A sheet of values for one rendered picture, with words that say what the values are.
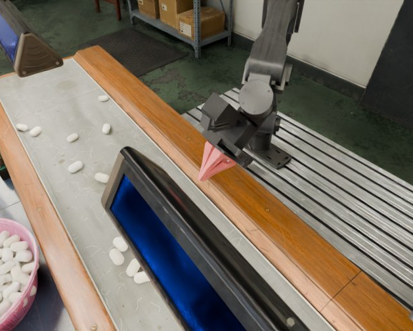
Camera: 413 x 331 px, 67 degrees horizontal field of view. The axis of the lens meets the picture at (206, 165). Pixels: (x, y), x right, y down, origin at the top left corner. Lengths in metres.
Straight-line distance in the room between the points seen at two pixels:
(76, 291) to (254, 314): 0.46
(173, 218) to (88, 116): 0.82
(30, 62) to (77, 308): 0.43
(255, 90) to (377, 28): 1.98
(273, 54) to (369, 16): 1.87
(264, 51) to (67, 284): 0.56
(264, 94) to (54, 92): 0.84
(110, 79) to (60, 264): 0.69
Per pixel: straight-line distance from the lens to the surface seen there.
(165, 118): 0.94
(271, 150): 0.97
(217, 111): 0.53
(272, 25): 0.70
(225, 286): 0.24
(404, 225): 0.93
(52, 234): 0.73
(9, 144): 1.00
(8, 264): 0.76
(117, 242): 0.68
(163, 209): 0.27
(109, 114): 1.04
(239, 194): 0.73
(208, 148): 0.61
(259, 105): 0.53
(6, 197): 0.99
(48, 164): 0.92
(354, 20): 2.52
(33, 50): 0.64
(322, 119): 2.35
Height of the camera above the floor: 1.32
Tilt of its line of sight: 45 degrees down
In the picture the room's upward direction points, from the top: straight up
